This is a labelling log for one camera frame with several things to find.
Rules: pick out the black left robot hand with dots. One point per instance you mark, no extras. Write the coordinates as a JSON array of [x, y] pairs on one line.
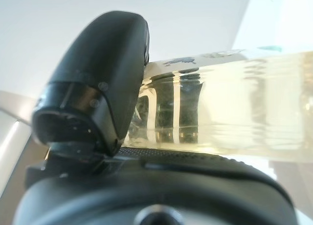
[[102, 75]]

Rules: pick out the yellow tea bottle white cap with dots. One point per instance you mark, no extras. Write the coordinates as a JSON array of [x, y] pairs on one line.
[[232, 107]]

